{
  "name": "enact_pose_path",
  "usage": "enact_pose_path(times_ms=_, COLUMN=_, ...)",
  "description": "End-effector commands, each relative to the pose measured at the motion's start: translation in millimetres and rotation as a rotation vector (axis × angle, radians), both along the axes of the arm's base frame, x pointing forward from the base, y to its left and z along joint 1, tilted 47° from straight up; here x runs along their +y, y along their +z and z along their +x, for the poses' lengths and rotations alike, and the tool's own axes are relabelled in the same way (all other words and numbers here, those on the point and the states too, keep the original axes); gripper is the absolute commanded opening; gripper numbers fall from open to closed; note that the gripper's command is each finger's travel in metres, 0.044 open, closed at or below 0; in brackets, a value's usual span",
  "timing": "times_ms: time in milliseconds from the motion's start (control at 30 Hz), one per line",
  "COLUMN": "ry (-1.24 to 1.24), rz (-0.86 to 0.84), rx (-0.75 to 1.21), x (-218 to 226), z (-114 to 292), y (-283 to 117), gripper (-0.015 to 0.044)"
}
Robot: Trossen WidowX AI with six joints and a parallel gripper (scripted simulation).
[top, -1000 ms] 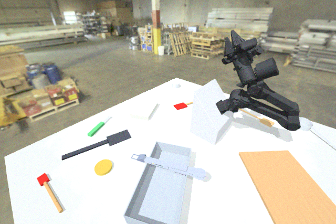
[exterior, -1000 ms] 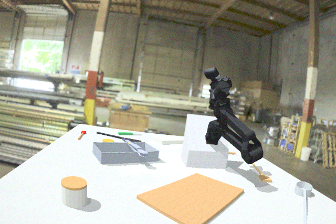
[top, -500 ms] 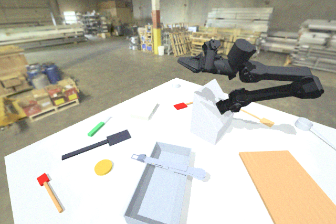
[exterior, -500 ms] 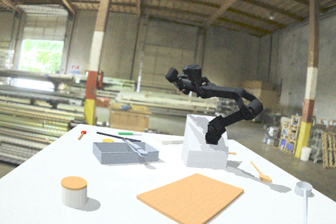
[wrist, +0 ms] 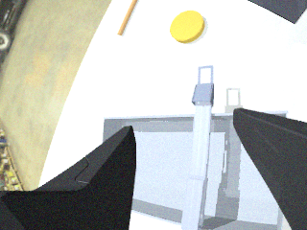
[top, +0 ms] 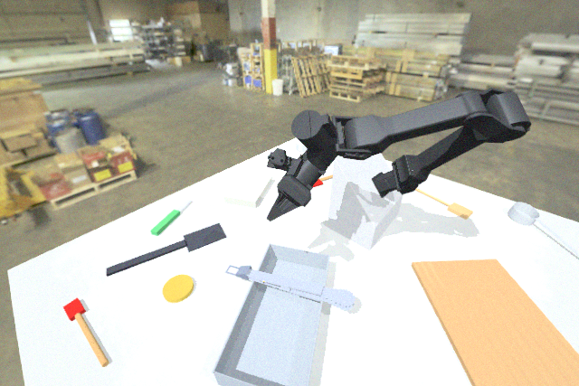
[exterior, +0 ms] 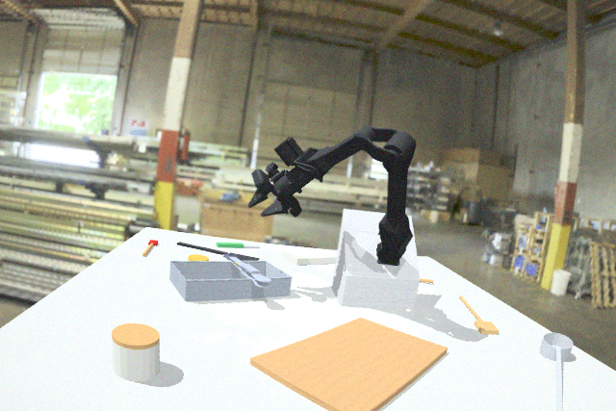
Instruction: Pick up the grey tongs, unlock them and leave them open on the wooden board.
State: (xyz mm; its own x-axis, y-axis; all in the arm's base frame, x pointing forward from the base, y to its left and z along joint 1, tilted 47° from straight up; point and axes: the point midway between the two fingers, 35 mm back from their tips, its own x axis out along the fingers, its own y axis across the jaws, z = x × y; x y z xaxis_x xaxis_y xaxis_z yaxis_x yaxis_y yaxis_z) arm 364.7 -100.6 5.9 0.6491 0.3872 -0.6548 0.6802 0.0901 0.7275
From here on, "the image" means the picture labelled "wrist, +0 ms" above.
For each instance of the yellow flat disc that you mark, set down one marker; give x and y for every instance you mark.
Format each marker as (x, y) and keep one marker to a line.
(188, 26)

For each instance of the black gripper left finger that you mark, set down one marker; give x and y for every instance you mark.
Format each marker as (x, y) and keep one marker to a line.
(94, 194)

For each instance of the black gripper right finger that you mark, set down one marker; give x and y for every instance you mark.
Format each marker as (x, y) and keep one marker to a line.
(278, 148)

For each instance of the grey metal roasting tin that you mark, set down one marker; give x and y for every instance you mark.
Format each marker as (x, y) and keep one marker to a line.
(236, 199)

